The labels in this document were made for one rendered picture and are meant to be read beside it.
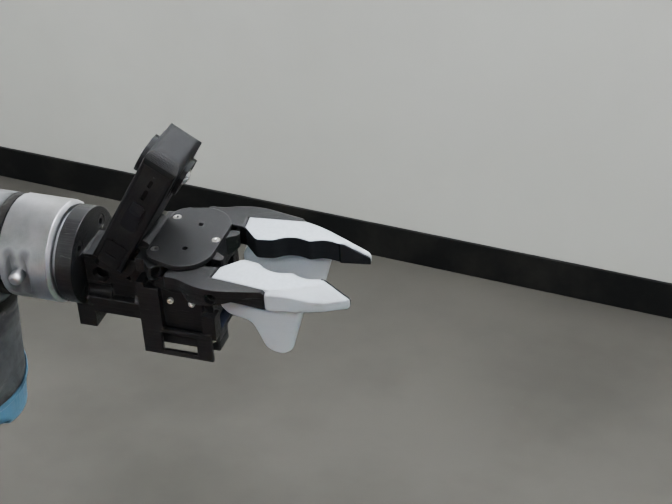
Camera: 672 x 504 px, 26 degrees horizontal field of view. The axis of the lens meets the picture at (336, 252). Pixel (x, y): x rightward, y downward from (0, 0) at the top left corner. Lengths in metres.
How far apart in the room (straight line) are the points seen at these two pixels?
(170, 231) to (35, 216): 0.10
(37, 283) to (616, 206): 3.30
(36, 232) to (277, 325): 0.18
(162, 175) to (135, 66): 3.79
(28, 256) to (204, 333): 0.14
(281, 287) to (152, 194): 0.11
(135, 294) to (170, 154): 0.13
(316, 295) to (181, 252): 0.10
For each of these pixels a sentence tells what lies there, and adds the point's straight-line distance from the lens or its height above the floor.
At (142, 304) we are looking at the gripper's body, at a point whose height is 1.64.
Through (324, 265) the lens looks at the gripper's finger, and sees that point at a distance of 1.03.
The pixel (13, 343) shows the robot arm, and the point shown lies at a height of 1.57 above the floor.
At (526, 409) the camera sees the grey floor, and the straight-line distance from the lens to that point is 3.87.
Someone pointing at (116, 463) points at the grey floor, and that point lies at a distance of 3.68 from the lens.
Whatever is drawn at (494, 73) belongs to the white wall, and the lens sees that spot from 4.20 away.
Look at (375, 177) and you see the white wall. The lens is 4.47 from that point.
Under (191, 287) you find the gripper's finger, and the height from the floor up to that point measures 1.67.
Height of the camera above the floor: 2.15
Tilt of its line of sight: 28 degrees down
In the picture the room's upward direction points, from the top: straight up
